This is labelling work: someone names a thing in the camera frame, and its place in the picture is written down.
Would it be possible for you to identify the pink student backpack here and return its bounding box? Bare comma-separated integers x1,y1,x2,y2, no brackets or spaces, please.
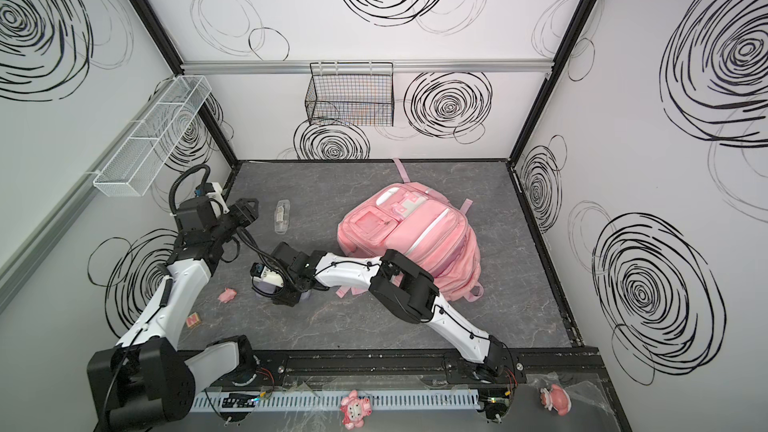
337,159,485,302

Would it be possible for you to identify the purple pencil pouch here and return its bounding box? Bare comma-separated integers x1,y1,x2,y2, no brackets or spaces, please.
252,287,311,307

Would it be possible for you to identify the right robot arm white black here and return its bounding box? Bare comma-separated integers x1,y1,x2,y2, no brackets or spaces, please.
250,242,516,382

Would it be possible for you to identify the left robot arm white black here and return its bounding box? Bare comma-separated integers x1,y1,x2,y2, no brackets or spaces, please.
87,197,258,431

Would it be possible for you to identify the clear plastic pen case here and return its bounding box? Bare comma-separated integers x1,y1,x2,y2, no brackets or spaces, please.
274,199,290,235

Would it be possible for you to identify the small pink eraser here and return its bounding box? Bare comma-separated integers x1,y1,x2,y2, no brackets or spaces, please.
218,288,237,303

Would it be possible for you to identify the small orange eraser block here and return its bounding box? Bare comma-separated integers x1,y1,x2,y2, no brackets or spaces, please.
185,313,201,329

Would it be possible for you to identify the pink plush toy centre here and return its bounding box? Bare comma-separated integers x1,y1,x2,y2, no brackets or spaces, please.
340,390,372,431

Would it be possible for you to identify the pink toy right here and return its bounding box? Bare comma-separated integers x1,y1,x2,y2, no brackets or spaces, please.
539,384,572,416

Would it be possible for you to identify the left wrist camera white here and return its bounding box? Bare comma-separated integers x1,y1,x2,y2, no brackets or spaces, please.
195,182,229,216

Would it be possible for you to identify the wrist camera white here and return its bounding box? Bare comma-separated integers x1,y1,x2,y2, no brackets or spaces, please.
250,263,284,293
195,182,229,216

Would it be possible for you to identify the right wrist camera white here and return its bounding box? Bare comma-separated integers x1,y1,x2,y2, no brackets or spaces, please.
250,263,284,293

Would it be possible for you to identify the white slotted cable duct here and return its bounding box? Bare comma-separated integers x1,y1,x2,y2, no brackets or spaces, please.
190,389,481,414

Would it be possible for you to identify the black wire wall basket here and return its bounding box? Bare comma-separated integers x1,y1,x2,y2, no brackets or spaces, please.
304,61,395,127

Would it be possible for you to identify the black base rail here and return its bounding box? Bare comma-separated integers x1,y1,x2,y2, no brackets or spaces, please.
251,347,607,385

